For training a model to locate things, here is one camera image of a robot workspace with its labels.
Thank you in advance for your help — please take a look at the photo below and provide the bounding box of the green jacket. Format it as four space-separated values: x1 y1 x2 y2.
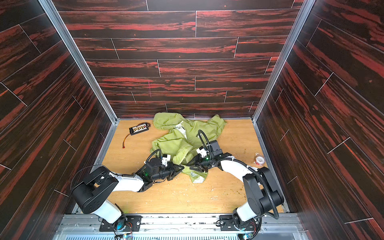
150 113 227 165

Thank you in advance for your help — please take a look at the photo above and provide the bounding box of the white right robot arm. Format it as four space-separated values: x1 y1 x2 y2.
187 153 284 226

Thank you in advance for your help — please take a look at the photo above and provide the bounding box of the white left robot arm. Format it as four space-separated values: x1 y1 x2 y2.
72 162 184 224

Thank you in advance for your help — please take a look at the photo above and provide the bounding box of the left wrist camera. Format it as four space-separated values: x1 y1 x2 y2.
149 154 171 168

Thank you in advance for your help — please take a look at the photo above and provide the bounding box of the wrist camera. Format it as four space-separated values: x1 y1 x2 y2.
149 154 171 168
197 141 223 158

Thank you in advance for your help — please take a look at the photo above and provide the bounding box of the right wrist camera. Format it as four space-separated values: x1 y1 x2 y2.
197 141 223 158

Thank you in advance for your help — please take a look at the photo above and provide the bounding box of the black battery pack with wires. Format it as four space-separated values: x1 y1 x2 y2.
122 122 151 149

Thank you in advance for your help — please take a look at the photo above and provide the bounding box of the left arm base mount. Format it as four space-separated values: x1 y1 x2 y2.
99 214 142 233

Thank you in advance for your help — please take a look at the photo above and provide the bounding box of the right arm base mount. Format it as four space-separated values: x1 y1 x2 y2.
216 215 261 232

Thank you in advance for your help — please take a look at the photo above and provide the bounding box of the aluminium front rail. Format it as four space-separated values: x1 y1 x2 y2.
54 214 310 240

